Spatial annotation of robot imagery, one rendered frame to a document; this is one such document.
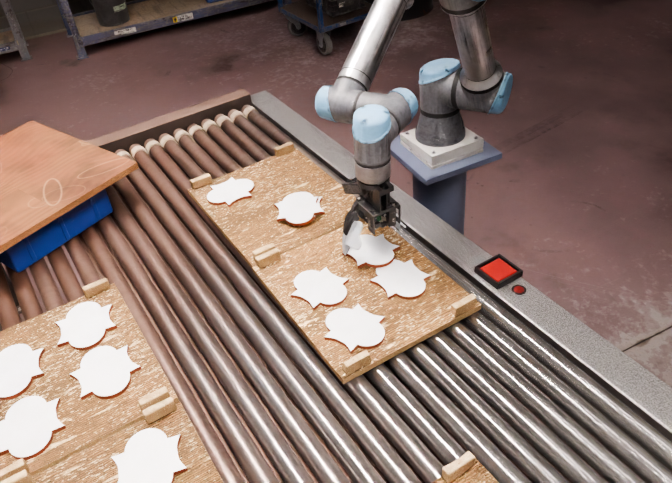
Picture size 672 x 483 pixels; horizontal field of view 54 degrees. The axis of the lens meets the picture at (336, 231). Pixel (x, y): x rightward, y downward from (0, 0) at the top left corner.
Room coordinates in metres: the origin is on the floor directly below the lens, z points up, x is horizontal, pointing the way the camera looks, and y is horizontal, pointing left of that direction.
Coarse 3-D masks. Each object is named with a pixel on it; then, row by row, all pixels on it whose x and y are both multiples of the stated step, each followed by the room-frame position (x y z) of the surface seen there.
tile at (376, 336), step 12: (336, 312) 1.00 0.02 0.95; (348, 312) 1.00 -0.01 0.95; (360, 312) 0.99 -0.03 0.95; (336, 324) 0.96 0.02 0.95; (348, 324) 0.96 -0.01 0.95; (360, 324) 0.96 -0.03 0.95; (372, 324) 0.95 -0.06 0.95; (336, 336) 0.93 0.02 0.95; (348, 336) 0.93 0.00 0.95; (360, 336) 0.92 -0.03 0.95; (372, 336) 0.92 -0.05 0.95; (384, 336) 0.92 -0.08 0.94; (348, 348) 0.90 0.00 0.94
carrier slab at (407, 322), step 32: (288, 256) 1.21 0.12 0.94; (320, 256) 1.20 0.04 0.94; (416, 256) 1.17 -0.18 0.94; (288, 288) 1.10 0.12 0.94; (352, 288) 1.08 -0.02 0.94; (448, 288) 1.05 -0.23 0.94; (320, 320) 0.99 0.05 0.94; (384, 320) 0.97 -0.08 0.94; (416, 320) 0.96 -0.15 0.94; (448, 320) 0.95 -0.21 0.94; (320, 352) 0.90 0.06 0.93; (384, 352) 0.88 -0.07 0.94
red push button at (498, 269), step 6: (498, 258) 1.14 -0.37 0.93; (492, 264) 1.12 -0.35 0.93; (498, 264) 1.12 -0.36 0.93; (504, 264) 1.11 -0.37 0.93; (486, 270) 1.10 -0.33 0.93; (492, 270) 1.10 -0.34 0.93; (498, 270) 1.10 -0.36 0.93; (504, 270) 1.09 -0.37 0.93; (510, 270) 1.09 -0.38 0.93; (492, 276) 1.08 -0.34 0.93; (498, 276) 1.08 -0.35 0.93; (504, 276) 1.07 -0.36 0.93
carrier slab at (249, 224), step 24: (264, 168) 1.62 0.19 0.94; (288, 168) 1.61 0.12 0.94; (312, 168) 1.59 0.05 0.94; (192, 192) 1.53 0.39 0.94; (264, 192) 1.50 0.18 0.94; (288, 192) 1.49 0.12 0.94; (312, 192) 1.47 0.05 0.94; (336, 192) 1.46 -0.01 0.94; (216, 216) 1.41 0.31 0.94; (240, 216) 1.40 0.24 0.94; (264, 216) 1.39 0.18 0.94; (336, 216) 1.35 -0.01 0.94; (240, 240) 1.30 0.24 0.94; (264, 240) 1.29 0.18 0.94; (288, 240) 1.28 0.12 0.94
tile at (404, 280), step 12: (396, 264) 1.13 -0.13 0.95; (408, 264) 1.13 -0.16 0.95; (384, 276) 1.10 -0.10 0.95; (396, 276) 1.09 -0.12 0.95; (408, 276) 1.09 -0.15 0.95; (420, 276) 1.08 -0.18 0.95; (384, 288) 1.06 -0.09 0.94; (396, 288) 1.05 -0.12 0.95; (408, 288) 1.05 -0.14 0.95; (420, 288) 1.05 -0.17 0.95
